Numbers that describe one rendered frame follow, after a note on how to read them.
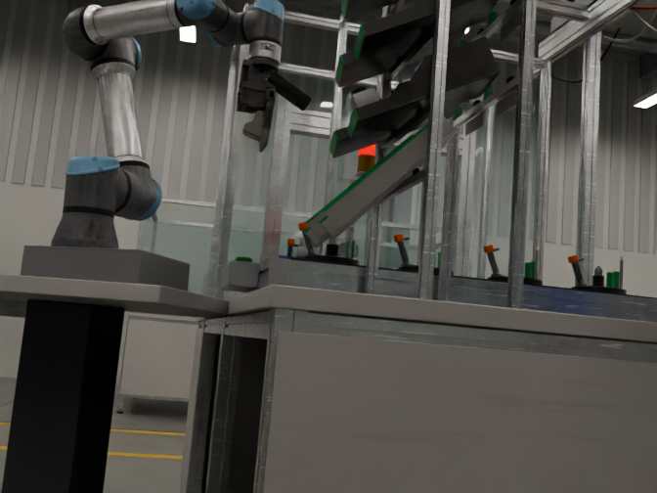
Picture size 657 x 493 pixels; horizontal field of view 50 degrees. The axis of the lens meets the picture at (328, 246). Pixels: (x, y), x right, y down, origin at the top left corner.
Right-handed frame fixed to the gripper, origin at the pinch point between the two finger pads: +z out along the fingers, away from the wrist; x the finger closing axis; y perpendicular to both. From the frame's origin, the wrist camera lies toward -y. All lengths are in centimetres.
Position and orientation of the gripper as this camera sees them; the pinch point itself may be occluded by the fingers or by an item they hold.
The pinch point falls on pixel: (264, 146)
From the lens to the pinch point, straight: 169.5
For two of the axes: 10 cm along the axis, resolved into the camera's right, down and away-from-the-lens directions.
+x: 2.3, -1.1, -9.7
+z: -0.8, 9.9, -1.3
